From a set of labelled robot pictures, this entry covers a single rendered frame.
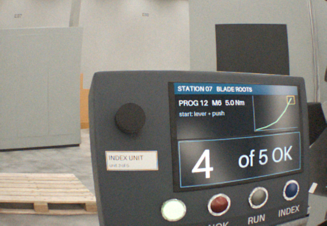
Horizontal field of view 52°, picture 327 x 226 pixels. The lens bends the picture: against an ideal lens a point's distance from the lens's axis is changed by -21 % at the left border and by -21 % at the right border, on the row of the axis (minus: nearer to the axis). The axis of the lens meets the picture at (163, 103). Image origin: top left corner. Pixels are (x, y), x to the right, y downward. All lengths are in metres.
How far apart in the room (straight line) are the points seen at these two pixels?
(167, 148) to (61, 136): 6.22
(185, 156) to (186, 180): 0.02
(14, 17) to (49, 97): 7.25
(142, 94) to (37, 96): 5.94
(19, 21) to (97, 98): 12.96
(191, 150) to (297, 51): 2.93
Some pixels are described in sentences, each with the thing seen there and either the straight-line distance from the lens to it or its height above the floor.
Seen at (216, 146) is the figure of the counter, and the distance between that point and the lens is 0.42.
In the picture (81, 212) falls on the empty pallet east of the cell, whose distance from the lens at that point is 3.47.
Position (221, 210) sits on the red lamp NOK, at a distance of 0.41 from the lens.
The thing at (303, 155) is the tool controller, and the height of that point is 1.16.
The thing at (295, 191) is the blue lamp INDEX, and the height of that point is 1.12.
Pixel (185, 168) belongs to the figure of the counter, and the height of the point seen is 1.16.
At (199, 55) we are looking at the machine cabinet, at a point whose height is 1.41.
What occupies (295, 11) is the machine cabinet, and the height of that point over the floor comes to 1.85.
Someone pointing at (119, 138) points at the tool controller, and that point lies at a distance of 0.40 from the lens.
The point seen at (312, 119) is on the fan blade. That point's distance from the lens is 1.31.
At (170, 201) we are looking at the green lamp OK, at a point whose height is 1.13.
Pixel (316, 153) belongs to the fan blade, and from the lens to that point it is 1.12.
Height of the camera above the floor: 1.25
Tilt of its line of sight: 4 degrees down
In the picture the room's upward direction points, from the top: straight up
